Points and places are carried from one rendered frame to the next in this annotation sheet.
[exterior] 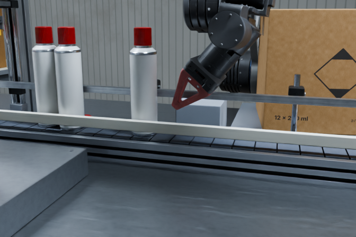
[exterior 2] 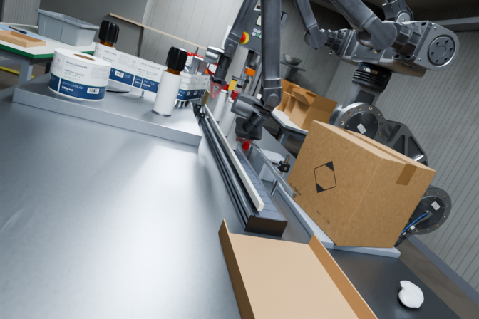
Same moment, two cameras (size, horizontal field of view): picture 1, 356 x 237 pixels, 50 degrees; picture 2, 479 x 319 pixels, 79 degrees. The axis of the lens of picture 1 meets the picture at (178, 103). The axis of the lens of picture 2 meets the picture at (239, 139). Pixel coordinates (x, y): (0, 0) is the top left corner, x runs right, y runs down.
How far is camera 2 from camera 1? 0.88 m
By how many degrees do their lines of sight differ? 53
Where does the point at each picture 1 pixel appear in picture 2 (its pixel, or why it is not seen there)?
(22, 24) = (252, 92)
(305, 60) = (313, 158)
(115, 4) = (445, 134)
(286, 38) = (312, 140)
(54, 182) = (176, 134)
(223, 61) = (246, 124)
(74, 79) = (227, 114)
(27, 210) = (160, 132)
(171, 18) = not seen: outside the picture
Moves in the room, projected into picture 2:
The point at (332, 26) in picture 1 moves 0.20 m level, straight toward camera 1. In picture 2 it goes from (333, 144) to (272, 124)
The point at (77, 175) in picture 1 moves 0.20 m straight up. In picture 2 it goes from (190, 141) to (205, 95)
